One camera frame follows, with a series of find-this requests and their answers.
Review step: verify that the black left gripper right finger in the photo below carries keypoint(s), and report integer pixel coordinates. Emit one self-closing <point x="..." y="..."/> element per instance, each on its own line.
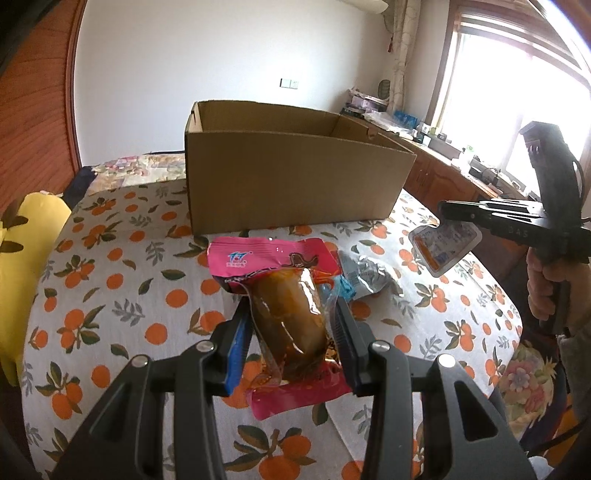
<point x="429" y="418"/>

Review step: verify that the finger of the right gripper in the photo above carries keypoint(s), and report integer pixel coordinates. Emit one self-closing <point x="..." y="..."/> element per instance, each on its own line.
<point x="480" y="213"/>

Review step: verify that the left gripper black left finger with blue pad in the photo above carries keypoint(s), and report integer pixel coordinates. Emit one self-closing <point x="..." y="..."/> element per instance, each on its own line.
<point x="122" y="436"/>

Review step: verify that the white snack packet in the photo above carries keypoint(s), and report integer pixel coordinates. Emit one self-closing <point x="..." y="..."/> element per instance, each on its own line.
<point x="442" y="247"/>

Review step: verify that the silver black foil packet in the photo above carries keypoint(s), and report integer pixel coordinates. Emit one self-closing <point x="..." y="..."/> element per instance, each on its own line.
<point x="367" y="275"/>

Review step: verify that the blue foil snack bar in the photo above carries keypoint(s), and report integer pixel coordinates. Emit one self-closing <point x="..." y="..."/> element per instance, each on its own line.
<point x="330" y="288"/>

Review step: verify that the pink braised meat snack pack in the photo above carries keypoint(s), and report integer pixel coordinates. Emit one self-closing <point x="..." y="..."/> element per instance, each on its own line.
<point x="301" y="365"/>

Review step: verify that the person's hand holding gripper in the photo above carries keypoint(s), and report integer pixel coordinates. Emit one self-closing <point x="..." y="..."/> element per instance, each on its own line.
<point x="540" y="285"/>

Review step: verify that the wooden low cabinet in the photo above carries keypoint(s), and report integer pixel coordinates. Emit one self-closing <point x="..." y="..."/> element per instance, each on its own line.
<point x="433" y="179"/>

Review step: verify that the clear plastic bag on cabinet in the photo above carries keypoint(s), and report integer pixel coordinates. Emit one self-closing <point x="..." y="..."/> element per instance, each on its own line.
<point x="386" y="122"/>

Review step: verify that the white orange-print tablecloth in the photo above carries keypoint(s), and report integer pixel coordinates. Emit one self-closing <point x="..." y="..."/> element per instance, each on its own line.
<point x="128" y="277"/>

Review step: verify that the stack of boxes on cabinet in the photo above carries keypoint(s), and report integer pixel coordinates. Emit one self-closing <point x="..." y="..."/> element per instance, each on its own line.
<point x="363" y="103"/>

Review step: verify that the beige patterned curtain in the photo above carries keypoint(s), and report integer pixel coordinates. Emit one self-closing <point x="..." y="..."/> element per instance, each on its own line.
<point x="405" y="21"/>

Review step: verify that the yellow plush toy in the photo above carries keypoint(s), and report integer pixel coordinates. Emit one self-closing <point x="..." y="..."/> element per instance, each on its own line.
<point x="30" y="227"/>

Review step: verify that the brown cardboard box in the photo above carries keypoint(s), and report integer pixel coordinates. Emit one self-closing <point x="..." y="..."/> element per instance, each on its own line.
<point x="255" y="165"/>

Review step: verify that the floral bed quilt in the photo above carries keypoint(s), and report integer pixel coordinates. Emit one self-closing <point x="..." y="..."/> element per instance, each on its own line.
<point x="137" y="170"/>

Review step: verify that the wooden wardrobe door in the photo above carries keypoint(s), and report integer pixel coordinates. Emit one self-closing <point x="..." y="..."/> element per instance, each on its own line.
<point x="39" y="146"/>

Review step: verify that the wooden window frame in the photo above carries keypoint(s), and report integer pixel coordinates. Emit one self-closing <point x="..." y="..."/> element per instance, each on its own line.
<point x="504" y="69"/>

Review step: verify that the white wall air conditioner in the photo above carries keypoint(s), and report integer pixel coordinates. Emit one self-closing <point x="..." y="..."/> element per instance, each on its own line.
<point x="369" y="6"/>

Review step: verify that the white wall switch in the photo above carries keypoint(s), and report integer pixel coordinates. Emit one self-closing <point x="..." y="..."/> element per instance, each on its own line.
<point x="288" y="84"/>

